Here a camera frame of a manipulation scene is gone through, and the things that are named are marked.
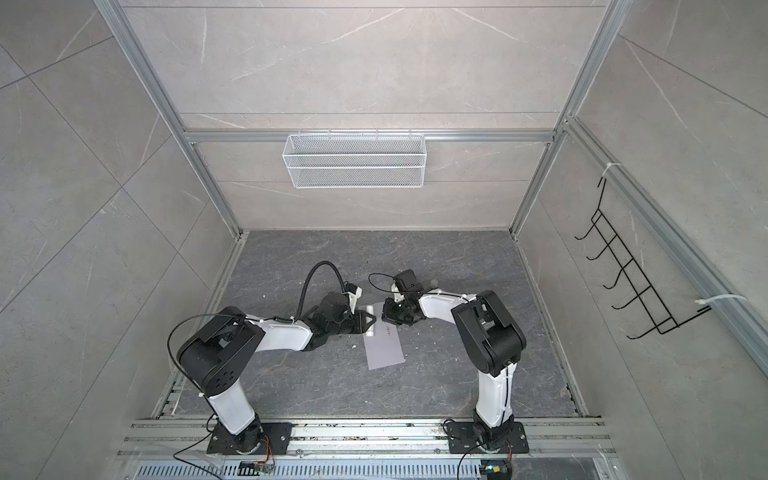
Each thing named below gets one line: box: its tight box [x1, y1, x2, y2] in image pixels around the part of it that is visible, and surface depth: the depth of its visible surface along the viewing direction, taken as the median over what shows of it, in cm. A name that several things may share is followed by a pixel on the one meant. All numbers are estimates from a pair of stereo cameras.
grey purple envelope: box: [362, 318, 406, 371], surface depth 91 cm
